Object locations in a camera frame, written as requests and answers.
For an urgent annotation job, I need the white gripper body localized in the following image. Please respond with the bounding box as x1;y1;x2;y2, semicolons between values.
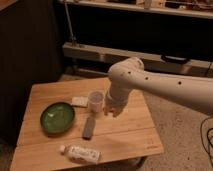
104;97;127;117

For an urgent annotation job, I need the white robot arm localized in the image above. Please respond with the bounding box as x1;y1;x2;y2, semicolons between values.
105;57;213;117

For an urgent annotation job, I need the clear plastic cup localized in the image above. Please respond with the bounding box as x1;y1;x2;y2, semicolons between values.
88;91;104;113

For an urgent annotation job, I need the grey rectangular bar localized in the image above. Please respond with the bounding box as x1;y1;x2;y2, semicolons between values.
82;116;96;140

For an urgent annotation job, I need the white sponge block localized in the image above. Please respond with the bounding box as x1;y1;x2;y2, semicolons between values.
71;97;88;107

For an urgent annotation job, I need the white plastic bottle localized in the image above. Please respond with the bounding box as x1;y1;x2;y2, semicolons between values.
59;145;101;164

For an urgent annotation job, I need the black device on shelf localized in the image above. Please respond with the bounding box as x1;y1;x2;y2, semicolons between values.
161;55;191;64

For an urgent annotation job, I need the metal stand pole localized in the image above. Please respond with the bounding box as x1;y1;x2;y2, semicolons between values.
63;0;77;46

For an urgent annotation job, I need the wooden shelf unit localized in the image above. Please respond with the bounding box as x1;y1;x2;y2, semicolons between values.
56;0;213;78

